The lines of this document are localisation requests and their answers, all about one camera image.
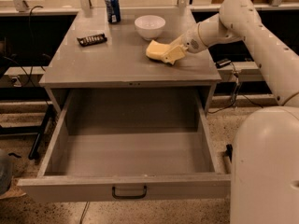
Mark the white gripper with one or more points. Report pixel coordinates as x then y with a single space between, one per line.
191 43

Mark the black snack bar packet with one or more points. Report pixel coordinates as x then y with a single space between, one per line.
92 40

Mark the small black device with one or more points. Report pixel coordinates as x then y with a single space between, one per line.
222 63

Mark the white ceramic bowl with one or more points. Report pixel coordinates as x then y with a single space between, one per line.
150 27

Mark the black left table leg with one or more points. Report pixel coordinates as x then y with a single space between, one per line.
33 154

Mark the blue soda can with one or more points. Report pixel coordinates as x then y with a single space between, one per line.
113 11

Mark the black drawer handle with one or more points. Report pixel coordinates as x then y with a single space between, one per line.
129 193

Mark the yellow wavy sponge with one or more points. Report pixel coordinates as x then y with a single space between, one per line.
156 51

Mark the open grey top drawer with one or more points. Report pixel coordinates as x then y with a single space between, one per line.
157 138

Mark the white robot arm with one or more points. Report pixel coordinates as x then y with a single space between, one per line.
265 160

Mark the black metal floor leg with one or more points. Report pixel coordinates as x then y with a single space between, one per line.
229 151

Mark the grey cabinet counter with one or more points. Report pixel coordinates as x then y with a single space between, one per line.
122 61

